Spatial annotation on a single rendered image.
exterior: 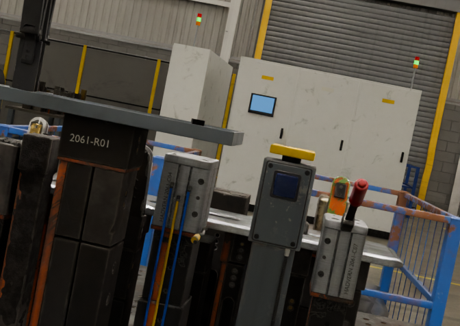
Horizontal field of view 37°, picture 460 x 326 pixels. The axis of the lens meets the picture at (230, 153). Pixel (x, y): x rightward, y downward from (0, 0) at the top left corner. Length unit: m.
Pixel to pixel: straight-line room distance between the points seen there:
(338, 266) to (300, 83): 8.05
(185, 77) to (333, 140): 2.12
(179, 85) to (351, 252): 8.14
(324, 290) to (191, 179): 0.27
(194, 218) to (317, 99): 8.04
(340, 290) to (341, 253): 0.06
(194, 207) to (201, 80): 8.04
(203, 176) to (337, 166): 8.07
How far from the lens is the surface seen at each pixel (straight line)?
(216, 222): 1.19
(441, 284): 3.14
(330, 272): 1.08
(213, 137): 0.87
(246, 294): 0.93
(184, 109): 9.11
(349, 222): 1.05
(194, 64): 9.13
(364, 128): 9.13
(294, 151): 0.90
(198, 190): 1.07
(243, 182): 9.10
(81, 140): 0.94
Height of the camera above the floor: 1.18
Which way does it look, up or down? 3 degrees down
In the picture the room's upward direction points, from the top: 11 degrees clockwise
